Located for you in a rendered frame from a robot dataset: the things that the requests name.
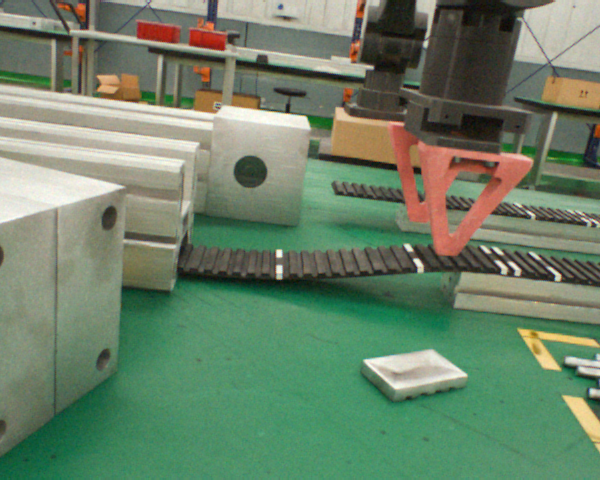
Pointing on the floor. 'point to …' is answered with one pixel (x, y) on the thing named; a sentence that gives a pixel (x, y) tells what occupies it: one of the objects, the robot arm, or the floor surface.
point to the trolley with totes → (166, 34)
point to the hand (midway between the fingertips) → (433, 226)
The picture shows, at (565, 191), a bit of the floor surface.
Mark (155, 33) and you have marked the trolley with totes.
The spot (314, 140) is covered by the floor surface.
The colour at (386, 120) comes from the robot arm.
